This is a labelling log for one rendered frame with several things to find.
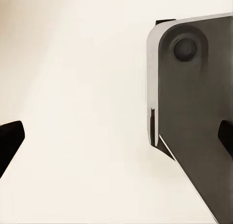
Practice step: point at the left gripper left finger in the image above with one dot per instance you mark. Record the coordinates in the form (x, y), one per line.
(12, 136)

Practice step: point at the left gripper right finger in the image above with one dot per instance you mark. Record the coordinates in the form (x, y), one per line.
(225, 135)

